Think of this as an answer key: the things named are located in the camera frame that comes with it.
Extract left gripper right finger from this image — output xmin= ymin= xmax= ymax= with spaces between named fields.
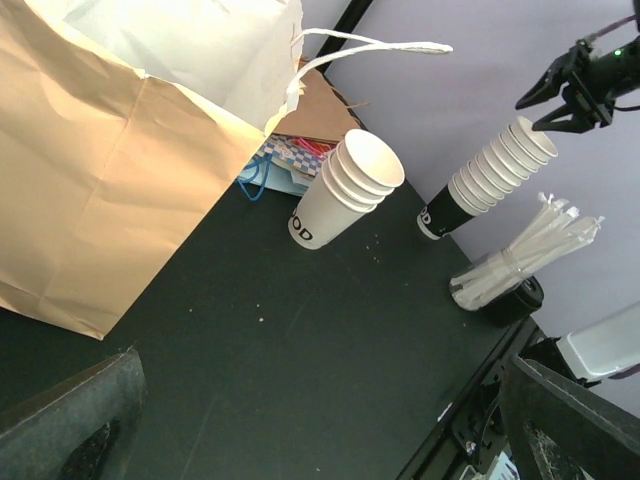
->
xmin=499 ymin=356 xmax=639 ymax=479

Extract white paper cup stack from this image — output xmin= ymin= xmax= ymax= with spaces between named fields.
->
xmin=288 ymin=129 xmax=405 ymax=250

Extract tall white cup stack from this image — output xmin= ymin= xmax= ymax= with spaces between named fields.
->
xmin=416 ymin=116 xmax=558 ymax=241

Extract orange paper bag white handles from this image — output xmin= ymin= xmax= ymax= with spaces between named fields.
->
xmin=0 ymin=0 xmax=455 ymax=342

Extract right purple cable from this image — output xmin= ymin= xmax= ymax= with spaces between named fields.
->
xmin=584 ymin=13 xmax=639 ymax=44

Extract black lid stack right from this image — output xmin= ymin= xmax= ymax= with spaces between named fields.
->
xmin=481 ymin=276 xmax=544 ymax=328

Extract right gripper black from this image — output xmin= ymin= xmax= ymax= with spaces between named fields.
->
xmin=515 ymin=37 xmax=639 ymax=134

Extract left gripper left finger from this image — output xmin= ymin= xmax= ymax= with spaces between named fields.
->
xmin=1 ymin=349 xmax=147 ymax=479

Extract checkered paper bag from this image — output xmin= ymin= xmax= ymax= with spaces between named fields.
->
xmin=256 ymin=134 xmax=337 ymax=180

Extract brown kraft paper bag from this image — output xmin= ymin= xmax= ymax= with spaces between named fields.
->
xmin=273 ymin=69 xmax=363 ymax=143

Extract light blue paper bag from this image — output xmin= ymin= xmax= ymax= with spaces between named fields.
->
xmin=236 ymin=150 xmax=311 ymax=201

